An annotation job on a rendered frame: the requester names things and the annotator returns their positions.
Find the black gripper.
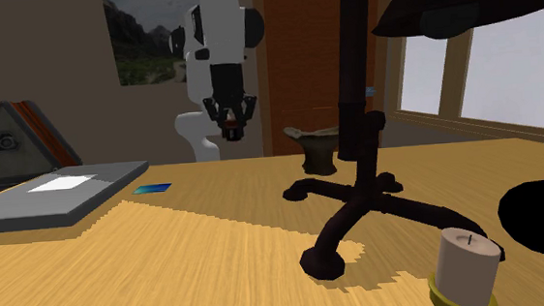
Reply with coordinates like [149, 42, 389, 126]
[199, 61, 260, 144]

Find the orange-brown wooden door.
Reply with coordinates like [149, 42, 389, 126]
[252, 0, 392, 159]

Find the grey-brown stone mortar bowl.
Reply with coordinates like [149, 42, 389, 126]
[282, 123, 344, 179]

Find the blue card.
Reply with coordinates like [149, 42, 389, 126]
[131, 182, 173, 196]

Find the black desk lamp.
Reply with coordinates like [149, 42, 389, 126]
[269, 0, 544, 284]

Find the grey closed laptop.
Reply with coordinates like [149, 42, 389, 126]
[0, 160, 154, 234]

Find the grey triangular box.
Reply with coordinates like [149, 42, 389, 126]
[0, 95, 84, 188]

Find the white candle in yellow holder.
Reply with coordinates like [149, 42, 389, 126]
[423, 224, 506, 306]

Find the black round object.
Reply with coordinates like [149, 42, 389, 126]
[495, 179, 544, 263]

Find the landscape wall picture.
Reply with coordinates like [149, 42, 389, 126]
[101, 0, 207, 88]

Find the window with wooden frame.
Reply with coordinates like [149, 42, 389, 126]
[387, 0, 544, 140]

